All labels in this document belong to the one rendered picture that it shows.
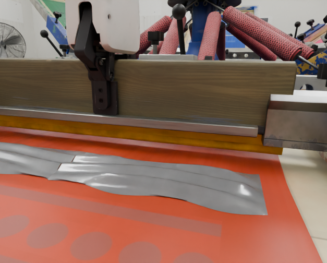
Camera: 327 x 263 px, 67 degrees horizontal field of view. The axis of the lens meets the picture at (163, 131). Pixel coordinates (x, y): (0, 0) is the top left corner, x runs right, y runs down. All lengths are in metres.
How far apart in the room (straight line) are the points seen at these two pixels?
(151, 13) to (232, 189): 4.57
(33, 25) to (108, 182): 5.77
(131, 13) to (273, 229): 0.26
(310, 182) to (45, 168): 0.24
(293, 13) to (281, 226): 4.39
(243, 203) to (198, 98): 0.13
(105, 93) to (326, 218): 0.23
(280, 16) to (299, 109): 4.25
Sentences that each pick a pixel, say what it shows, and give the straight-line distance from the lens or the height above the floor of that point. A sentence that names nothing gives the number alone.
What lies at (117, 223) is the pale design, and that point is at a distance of 0.17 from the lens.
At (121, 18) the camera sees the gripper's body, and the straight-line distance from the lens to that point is 0.30.
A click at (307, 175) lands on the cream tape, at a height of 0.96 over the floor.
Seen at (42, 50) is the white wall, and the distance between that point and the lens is 5.82.
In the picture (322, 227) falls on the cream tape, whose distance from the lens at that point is 0.20.
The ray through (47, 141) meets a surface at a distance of 0.36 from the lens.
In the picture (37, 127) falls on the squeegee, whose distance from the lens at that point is 0.40.
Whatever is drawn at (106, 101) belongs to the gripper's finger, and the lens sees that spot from 0.30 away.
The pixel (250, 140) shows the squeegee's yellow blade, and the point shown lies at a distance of 0.29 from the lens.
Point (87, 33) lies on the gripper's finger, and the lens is 0.27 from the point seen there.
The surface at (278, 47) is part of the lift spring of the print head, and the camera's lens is 0.87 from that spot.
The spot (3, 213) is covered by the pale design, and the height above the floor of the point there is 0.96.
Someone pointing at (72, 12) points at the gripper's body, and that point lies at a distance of 0.29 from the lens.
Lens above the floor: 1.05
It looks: 15 degrees down
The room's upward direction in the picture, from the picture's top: 1 degrees clockwise
